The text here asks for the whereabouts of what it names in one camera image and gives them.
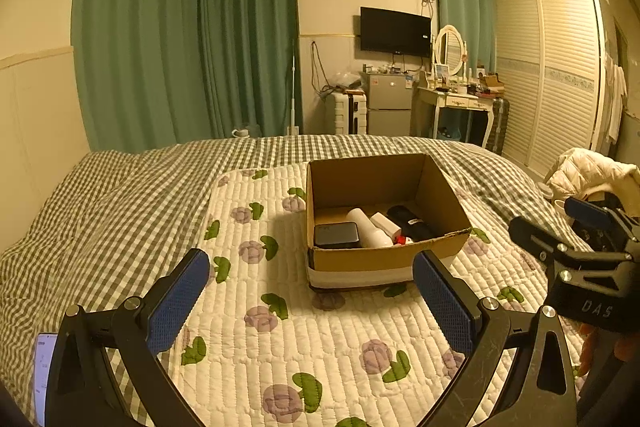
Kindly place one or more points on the hanging pale clothes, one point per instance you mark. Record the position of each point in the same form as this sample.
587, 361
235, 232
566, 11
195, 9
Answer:
615, 97

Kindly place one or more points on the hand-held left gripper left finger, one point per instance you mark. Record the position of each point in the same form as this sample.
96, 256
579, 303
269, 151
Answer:
175, 307

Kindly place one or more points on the black wall television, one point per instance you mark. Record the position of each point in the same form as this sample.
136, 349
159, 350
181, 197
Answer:
395, 32

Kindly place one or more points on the oval white mirror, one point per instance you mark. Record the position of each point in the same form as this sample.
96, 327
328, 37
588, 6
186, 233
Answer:
448, 49

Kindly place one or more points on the floral quilted mat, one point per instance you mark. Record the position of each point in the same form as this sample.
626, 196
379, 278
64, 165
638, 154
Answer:
260, 357

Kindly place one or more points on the person's right hand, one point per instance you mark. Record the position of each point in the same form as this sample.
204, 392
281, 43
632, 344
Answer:
590, 347

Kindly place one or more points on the white pole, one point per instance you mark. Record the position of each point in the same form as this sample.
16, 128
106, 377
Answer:
293, 87

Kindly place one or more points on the white dressing table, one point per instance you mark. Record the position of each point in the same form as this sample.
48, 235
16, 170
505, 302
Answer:
450, 99

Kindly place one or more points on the white louvred wardrobe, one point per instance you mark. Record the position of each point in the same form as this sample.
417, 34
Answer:
550, 72

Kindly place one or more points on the wide teal curtain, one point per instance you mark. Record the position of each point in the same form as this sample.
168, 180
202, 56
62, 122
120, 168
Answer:
135, 32

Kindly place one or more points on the black power bank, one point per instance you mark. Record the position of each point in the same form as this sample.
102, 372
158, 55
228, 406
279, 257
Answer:
336, 236

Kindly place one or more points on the small white bottle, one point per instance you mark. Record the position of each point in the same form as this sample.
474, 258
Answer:
386, 223

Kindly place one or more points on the narrow teal curtain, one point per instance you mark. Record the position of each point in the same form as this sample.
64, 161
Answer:
465, 2

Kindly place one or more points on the small grey fridge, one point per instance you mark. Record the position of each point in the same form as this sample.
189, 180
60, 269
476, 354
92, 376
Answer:
390, 104

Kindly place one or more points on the small white object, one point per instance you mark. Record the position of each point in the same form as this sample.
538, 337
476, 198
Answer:
240, 132

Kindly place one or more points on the cream puffer jacket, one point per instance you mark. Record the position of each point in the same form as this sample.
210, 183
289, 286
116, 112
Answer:
585, 172

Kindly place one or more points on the white suitcase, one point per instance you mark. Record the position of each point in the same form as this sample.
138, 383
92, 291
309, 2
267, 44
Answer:
345, 114

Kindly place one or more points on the long black labelled object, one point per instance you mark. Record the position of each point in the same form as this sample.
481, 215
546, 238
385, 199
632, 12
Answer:
412, 222

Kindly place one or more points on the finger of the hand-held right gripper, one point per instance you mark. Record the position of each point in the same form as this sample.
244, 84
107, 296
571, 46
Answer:
590, 209
550, 242

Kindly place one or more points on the cardboard box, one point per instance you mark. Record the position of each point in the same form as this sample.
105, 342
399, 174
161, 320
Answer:
370, 177

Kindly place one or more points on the large white bottle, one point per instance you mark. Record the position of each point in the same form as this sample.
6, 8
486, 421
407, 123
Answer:
367, 229

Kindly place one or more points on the white cup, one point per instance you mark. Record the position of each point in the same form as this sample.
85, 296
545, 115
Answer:
560, 205

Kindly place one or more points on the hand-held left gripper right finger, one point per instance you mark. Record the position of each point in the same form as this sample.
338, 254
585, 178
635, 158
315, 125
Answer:
445, 307

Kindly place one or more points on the smartphone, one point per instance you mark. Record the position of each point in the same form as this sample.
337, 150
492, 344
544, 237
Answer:
44, 372

